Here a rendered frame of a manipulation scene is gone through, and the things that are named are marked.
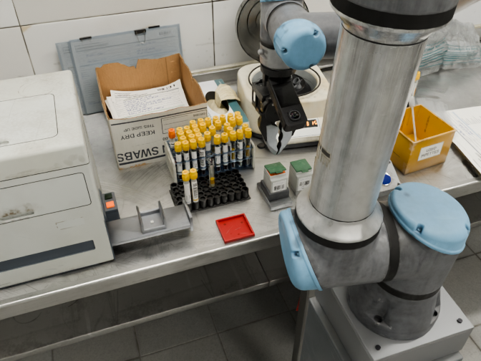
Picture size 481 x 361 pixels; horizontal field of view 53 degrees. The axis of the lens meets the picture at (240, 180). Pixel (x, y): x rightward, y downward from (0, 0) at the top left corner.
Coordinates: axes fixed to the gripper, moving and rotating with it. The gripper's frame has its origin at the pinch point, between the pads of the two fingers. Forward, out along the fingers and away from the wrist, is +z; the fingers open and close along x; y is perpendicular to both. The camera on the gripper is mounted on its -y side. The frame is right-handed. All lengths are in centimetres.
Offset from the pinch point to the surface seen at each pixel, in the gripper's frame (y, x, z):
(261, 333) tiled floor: 17, -6, 101
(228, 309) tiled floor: 32, 2, 101
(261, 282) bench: 20, -7, 74
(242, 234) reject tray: -9.2, 11.5, 13.0
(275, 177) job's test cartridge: -1.5, 0.9, 6.2
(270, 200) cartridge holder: -2.7, 2.4, 11.6
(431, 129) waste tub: 4.0, -45.3, 7.2
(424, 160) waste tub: -3.4, -38.4, 10.3
